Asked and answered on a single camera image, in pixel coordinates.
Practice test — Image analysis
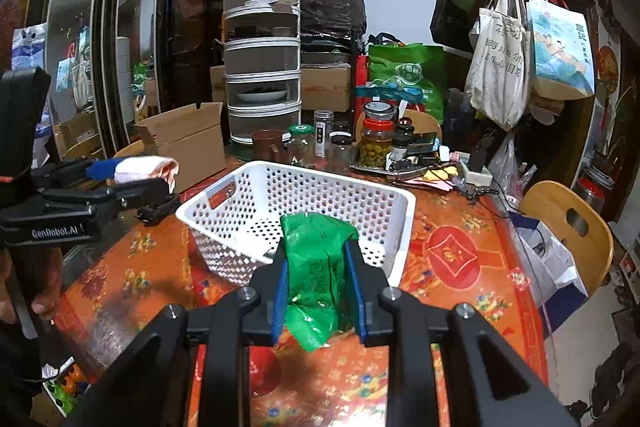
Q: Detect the beige canvas tote bag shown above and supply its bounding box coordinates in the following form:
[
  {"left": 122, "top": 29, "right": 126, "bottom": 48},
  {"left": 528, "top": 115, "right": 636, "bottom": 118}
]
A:
[{"left": 465, "top": 0, "right": 532, "bottom": 131}]

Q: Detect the green shopping bag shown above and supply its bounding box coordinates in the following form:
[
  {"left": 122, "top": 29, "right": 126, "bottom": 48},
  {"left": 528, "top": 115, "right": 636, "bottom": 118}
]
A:
[{"left": 368, "top": 32, "right": 447, "bottom": 124}]

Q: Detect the blue illustrated paper bag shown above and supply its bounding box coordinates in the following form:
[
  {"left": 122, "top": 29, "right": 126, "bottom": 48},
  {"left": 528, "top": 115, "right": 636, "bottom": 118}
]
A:
[{"left": 527, "top": 0, "right": 596, "bottom": 101}]

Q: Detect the white blue paper bag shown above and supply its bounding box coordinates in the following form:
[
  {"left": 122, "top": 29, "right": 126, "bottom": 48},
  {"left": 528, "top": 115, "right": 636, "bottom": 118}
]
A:
[{"left": 508, "top": 211, "right": 588, "bottom": 338}]

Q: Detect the tiered grey food cover rack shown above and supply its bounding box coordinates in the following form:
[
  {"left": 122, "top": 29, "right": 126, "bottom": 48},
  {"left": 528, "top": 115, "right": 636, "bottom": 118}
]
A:
[{"left": 222, "top": 0, "right": 302, "bottom": 144}]

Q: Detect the red lid glass jar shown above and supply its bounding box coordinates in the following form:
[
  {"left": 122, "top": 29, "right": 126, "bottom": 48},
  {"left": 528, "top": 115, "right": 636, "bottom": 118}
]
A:
[{"left": 357, "top": 101, "right": 395, "bottom": 169}]

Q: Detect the person left hand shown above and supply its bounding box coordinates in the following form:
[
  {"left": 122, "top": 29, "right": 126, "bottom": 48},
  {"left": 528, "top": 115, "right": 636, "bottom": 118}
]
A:
[{"left": 1, "top": 247, "right": 63, "bottom": 324}]

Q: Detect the green foil snack bag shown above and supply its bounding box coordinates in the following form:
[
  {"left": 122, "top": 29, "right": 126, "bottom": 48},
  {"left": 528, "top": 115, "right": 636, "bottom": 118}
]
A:
[{"left": 280, "top": 212, "right": 359, "bottom": 352}]

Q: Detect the right wooden chair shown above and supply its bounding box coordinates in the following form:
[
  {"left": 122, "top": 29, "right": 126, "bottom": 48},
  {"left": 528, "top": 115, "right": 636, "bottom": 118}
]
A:
[{"left": 520, "top": 180, "right": 614, "bottom": 297}]

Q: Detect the brown ceramic mug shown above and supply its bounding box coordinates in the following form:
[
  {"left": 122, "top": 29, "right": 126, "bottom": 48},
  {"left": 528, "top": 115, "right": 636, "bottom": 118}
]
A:
[{"left": 252, "top": 130, "right": 288, "bottom": 164}]

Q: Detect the white perforated plastic basket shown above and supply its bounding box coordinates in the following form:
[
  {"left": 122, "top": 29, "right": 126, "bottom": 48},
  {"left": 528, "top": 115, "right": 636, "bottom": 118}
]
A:
[{"left": 174, "top": 159, "right": 418, "bottom": 289}]

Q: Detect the black plastic covered bundle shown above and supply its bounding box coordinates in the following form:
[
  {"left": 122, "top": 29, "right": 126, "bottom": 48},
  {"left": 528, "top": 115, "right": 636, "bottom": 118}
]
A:
[{"left": 300, "top": 0, "right": 367, "bottom": 38}]

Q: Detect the brown cardboard box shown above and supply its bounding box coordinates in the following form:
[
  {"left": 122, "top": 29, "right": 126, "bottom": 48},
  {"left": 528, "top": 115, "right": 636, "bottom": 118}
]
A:
[{"left": 134, "top": 102, "right": 226, "bottom": 193}]

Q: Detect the left wooden chair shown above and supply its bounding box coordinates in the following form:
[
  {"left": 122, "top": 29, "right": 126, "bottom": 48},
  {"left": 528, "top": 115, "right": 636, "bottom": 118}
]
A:
[{"left": 63, "top": 135, "right": 144, "bottom": 159}]

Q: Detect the wooden chair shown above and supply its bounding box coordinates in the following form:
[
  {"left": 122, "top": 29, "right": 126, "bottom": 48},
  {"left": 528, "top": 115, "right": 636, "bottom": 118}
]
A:
[
  {"left": 63, "top": 135, "right": 144, "bottom": 159},
  {"left": 520, "top": 180, "right": 614, "bottom": 297}
]

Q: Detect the pink towel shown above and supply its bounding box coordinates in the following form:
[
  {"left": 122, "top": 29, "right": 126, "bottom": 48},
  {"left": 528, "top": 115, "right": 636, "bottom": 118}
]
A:
[{"left": 113, "top": 156, "right": 180, "bottom": 194}]

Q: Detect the red floral tablecloth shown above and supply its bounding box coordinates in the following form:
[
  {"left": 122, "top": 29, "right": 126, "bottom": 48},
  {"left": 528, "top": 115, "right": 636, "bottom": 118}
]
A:
[{"left": 52, "top": 156, "right": 550, "bottom": 427}]

